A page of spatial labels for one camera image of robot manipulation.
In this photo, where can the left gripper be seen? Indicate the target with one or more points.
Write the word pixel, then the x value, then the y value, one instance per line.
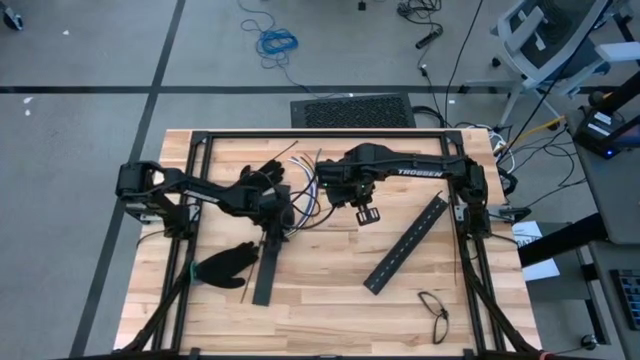
pixel 272 202

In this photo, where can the grey mesh office chair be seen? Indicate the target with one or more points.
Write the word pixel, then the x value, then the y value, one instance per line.
pixel 530 60

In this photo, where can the black duct cover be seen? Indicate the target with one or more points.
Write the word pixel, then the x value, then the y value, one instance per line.
pixel 267 270

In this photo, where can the black-framed eyeglasses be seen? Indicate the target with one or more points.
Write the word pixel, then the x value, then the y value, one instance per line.
pixel 442 314

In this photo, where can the grey side desk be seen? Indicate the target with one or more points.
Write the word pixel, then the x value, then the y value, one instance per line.
pixel 600 300
pixel 620 200

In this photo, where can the black device blue light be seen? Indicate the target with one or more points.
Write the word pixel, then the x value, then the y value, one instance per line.
pixel 595 132

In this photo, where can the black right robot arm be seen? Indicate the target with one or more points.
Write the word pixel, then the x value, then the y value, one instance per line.
pixel 425 167

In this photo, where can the black desk crossbar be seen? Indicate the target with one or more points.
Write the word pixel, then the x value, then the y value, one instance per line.
pixel 565 240

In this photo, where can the grey metal bracket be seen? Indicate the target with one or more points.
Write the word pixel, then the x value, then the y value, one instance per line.
pixel 457 216

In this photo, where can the white paper sheet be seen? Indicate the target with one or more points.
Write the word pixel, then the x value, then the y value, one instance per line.
pixel 542 270

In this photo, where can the black clamp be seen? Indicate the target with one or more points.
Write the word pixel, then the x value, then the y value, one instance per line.
pixel 515 213

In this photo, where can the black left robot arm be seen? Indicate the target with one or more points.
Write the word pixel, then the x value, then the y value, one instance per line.
pixel 200 189

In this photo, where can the black keyboard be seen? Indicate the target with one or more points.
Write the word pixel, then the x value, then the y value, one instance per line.
pixel 627 300

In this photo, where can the black chair caster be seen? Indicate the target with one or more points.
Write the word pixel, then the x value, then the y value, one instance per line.
pixel 589 342
pixel 11 20

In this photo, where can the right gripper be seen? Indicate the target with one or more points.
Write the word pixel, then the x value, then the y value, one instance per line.
pixel 357 192

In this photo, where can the black perforated computer case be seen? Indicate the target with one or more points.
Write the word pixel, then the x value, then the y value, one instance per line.
pixel 350 111

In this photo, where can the black aluminium table frame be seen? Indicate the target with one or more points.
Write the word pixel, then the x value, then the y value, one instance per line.
pixel 183 300

